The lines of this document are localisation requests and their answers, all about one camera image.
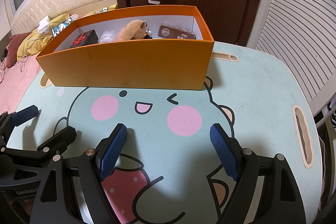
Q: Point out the white power adapter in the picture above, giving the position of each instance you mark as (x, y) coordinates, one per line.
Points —
(44, 26)

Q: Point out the dark red pillow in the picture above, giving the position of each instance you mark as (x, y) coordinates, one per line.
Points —
(17, 49)

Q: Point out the orange cardboard box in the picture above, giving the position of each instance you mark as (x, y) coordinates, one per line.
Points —
(126, 66)

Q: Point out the yellow cartoon printed cloth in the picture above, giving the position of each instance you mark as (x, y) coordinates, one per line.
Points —
(102, 9)

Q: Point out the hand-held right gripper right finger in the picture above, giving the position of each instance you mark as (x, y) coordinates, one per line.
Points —
(224, 153)

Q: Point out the clear plastic bag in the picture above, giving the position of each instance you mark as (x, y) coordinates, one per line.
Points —
(107, 36)

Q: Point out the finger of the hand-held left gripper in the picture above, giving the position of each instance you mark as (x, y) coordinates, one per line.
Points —
(57, 140)
(25, 112)

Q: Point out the shiny pink metallic tube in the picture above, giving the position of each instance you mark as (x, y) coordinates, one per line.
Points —
(176, 31)

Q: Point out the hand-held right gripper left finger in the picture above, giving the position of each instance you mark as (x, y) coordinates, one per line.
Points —
(113, 150)

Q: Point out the smartphone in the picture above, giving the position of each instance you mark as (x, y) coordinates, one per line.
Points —
(61, 27)

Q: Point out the zebra patterned cloth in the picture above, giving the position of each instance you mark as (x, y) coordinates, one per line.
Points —
(332, 119)

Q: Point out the black pouch with red mark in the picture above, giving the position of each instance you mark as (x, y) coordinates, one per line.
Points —
(84, 39)

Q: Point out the pink blanket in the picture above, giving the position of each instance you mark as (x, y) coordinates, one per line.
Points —
(15, 82)

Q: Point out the white slatted door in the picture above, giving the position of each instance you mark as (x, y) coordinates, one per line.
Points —
(296, 16)

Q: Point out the cartoon printed desktop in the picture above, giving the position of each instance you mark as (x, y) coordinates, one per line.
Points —
(262, 82)

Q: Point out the brown plush toy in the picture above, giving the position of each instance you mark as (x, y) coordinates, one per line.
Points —
(130, 29)

